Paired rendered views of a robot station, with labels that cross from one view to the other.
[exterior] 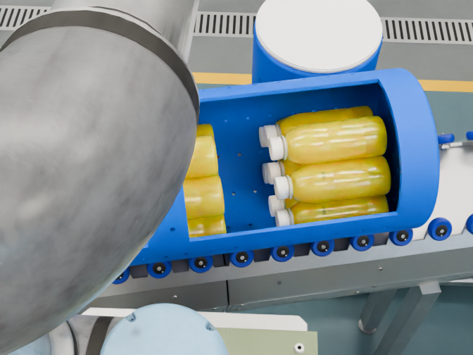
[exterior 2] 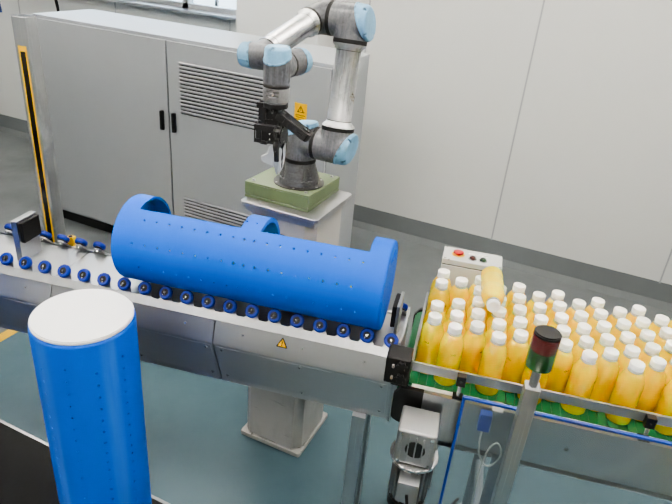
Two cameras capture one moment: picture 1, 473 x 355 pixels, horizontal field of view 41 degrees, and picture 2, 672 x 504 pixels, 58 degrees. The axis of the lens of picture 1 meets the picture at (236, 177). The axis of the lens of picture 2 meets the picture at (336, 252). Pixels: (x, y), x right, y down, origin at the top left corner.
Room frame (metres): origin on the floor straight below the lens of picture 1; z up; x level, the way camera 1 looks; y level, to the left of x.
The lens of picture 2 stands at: (2.14, 0.97, 2.03)
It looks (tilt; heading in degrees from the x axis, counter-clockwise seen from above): 27 degrees down; 201
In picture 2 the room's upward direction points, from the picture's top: 5 degrees clockwise
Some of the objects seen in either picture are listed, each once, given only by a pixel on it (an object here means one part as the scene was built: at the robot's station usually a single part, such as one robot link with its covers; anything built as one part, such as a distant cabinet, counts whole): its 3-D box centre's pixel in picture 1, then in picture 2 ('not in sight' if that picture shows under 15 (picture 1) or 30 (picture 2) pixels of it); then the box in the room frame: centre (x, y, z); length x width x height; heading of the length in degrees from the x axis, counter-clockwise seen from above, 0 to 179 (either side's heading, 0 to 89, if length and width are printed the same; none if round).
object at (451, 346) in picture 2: not in sight; (449, 355); (0.66, 0.80, 0.99); 0.07 x 0.07 x 0.18
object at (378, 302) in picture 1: (386, 285); not in sight; (0.77, -0.43, 0.31); 0.06 x 0.06 x 0.63; 9
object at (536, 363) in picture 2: not in sight; (540, 357); (0.84, 1.03, 1.18); 0.06 x 0.06 x 0.05
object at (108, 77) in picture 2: not in sight; (194, 146); (-1.14, -1.34, 0.72); 2.15 x 0.54 x 1.45; 88
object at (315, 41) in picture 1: (318, 25); (82, 315); (1.06, -0.18, 1.03); 0.28 x 0.28 x 0.01
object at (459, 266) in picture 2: not in sight; (470, 269); (0.22, 0.75, 1.05); 0.20 x 0.10 x 0.10; 99
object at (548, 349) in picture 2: not in sight; (545, 342); (0.84, 1.03, 1.23); 0.06 x 0.06 x 0.04
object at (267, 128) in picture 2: not in sight; (272, 122); (0.61, 0.17, 1.55); 0.09 x 0.08 x 0.12; 99
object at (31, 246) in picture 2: not in sight; (28, 236); (0.75, -0.72, 1.00); 0.10 x 0.04 x 0.15; 9
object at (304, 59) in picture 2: not in sight; (289, 61); (0.51, 0.16, 1.70); 0.11 x 0.11 x 0.08; 87
